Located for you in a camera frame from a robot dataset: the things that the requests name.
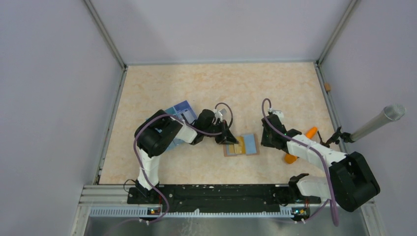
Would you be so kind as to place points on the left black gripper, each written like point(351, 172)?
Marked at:
point(227, 138)

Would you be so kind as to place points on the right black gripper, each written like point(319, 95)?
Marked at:
point(264, 141)

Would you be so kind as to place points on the yellow credit card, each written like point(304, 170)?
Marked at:
point(230, 150)
point(240, 146)

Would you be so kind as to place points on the purple blue card box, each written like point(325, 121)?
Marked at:
point(184, 105)

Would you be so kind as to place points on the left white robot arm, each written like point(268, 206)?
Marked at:
point(148, 177)

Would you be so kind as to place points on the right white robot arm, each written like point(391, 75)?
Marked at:
point(348, 179)

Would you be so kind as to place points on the middle blue card box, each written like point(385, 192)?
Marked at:
point(171, 112)

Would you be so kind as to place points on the black microphone tripod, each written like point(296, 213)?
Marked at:
point(337, 137)

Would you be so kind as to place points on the silver microphone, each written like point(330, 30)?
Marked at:
point(390, 113)

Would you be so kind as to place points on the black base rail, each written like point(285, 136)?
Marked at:
point(220, 198)

